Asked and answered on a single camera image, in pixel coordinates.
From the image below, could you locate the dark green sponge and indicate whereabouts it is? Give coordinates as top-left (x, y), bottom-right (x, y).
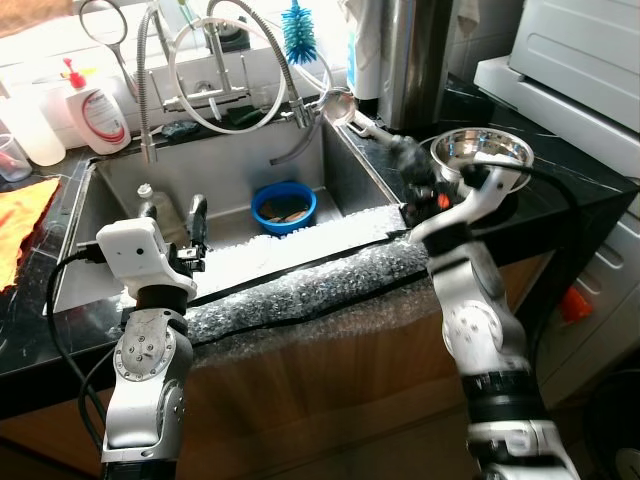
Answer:
top-left (225, 105), bottom-right (271, 129)

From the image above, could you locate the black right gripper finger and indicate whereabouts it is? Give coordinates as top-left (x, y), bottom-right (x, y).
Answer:
top-left (405, 136), bottom-right (436, 181)
top-left (388, 136), bottom-right (421, 183)

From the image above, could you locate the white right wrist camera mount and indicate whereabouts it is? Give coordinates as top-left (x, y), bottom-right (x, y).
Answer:
top-left (410, 152), bottom-right (531, 246)

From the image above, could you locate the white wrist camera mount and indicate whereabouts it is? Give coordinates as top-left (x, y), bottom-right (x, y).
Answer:
top-left (410, 152), bottom-right (531, 246)
top-left (96, 217), bottom-right (199, 301)

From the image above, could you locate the blue bottle brush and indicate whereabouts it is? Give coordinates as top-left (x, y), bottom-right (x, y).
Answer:
top-left (281, 0), bottom-right (320, 66)

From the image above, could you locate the white soap bottle red pump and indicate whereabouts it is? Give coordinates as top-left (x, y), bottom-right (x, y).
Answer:
top-left (60, 57), bottom-right (133, 156)

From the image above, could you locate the clear plastic cup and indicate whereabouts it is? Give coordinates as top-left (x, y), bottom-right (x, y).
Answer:
top-left (0, 135), bottom-right (31, 184)

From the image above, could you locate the white washing machine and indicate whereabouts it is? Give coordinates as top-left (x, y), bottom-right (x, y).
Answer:
top-left (474, 0), bottom-right (640, 401)

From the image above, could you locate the small orange object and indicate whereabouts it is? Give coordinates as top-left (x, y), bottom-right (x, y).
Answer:
top-left (558, 287), bottom-right (593, 326)

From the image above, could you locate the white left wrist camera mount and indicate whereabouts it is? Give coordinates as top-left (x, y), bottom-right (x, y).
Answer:
top-left (96, 217), bottom-right (199, 301)

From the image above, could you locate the white plastic hose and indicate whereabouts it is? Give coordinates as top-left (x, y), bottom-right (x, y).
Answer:
top-left (168, 15), bottom-right (336, 136)

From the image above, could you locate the small white clip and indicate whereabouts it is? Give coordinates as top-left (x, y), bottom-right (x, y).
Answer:
top-left (352, 112), bottom-right (383, 141)

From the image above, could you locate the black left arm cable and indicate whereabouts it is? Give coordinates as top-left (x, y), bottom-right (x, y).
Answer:
top-left (45, 245), bottom-right (111, 451)

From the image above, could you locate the steel faucet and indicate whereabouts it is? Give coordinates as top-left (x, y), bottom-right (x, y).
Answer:
top-left (160, 20), bottom-right (251, 116)

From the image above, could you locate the flexible steel hose with nozzle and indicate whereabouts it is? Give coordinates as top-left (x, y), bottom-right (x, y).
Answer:
top-left (137, 5), bottom-right (171, 166)

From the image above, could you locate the flexible steel faucet hose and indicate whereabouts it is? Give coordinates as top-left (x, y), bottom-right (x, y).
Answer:
top-left (205, 0), bottom-right (311, 129)

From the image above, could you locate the stainless steel sink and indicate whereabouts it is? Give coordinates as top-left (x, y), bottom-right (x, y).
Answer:
top-left (50, 120), bottom-right (411, 316)

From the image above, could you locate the round steel bowl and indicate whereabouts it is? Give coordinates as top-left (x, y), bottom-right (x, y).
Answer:
top-left (430, 127), bottom-right (536, 193)

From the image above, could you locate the tall steel canister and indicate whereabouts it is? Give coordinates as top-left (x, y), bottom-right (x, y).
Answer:
top-left (380, 0), bottom-right (453, 131)

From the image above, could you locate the orange cloth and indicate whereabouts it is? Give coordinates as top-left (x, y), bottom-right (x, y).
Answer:
top-left (0, 177), bottom-right (63, 293)

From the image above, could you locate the wooden cabinet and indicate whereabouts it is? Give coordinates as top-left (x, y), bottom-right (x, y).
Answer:
top-left (0, 255), bottom-right (561, 480)

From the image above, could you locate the wire ring strainer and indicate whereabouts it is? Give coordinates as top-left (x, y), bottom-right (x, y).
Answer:
top-left (78, 0), bottom-right (139, 101)

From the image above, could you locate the bubble wrap sheet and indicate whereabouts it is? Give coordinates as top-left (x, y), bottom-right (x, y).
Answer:
top-left (115, 205), bottom-right (431, 346)

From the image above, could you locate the translucent white bottle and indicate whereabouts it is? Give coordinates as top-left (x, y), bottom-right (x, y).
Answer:
top-left (0, 85), bottom-right (66, 168)

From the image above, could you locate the clear plastic bottle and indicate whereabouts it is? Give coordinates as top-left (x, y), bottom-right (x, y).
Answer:
top-left (136, 183), bottom-right (191, 246)

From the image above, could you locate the steel spoon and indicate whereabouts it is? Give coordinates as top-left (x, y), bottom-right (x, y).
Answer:
top-left (322, 88), bottom-right (403, 146)

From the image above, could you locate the blue plastic bowl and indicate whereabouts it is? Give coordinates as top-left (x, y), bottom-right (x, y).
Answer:
top-left (250, 181), bottom-right (319, 237)

